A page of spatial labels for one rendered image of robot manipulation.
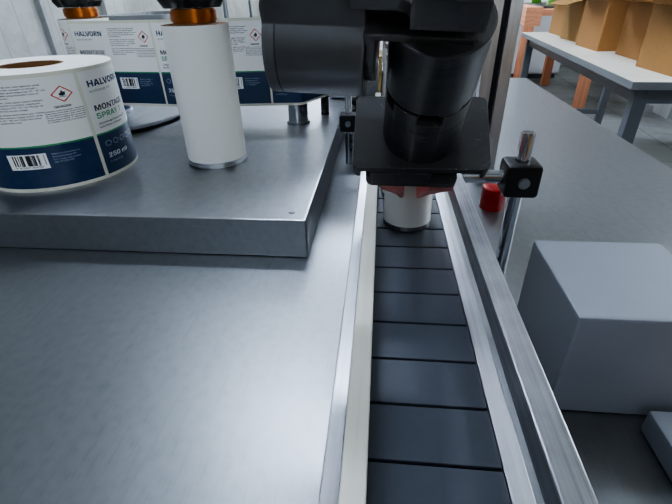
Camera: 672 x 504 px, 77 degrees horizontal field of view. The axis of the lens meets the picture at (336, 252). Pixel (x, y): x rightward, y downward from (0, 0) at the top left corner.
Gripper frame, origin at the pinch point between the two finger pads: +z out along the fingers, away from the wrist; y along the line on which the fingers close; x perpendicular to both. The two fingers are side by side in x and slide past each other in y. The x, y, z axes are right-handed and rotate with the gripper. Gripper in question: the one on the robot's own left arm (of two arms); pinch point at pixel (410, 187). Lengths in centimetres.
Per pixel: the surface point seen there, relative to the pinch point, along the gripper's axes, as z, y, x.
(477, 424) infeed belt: -9.6, -3.2, 20.6
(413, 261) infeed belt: 1.5, -0.5, 7.0
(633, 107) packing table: 112, -97, -97
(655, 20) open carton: 109, -111, -139
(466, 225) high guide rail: -9.9, -3.0, 8.0
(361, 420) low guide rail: -14.1, 3.5, 20.7
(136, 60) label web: 22, 48, -37
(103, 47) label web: 21, 55, -39
